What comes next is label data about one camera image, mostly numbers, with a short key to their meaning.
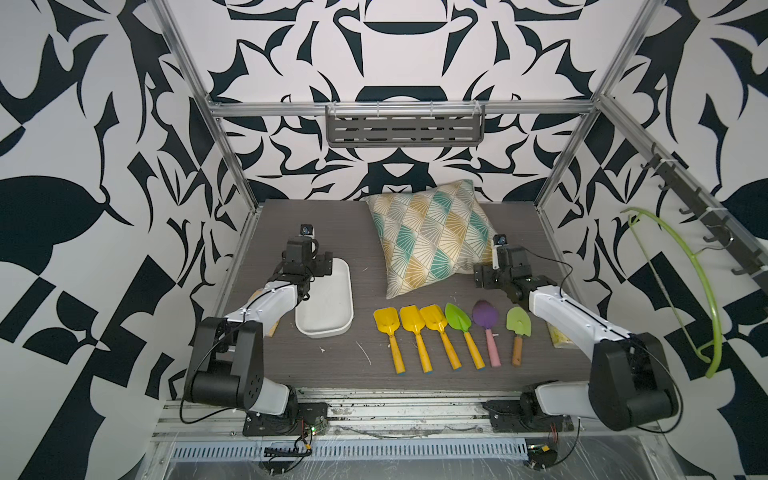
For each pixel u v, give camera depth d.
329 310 0.89
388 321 0.89
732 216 0.57
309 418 0.74
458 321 0.89
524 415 0.67
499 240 0.79
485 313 0.91
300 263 0.70
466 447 0.71
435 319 0.89
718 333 0.57
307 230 0.80
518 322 0.89
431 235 0.91
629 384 0.42
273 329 0.87
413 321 0.89
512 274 0.69
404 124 0.96
